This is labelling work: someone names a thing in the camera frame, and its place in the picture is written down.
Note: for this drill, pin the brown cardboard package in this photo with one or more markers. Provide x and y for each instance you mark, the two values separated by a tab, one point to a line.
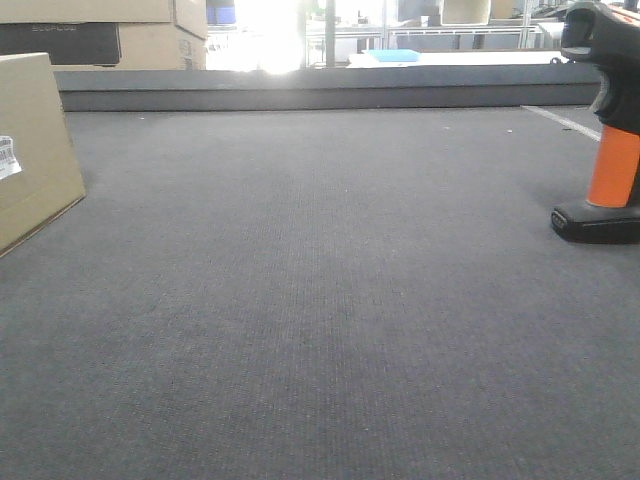
40	175

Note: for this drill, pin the orange black barcode scanner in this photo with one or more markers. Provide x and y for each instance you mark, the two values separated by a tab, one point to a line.
608	38

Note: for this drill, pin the large stacked cardboard box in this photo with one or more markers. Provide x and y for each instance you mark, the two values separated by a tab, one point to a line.
108	35

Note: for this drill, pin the blue flat tray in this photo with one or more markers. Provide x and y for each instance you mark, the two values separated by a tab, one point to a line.
392	55

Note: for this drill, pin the white plastic bin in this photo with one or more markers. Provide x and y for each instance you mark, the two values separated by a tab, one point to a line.
465	12

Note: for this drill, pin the black conveyor side rail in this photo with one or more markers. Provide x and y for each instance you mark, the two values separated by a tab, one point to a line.
328	89

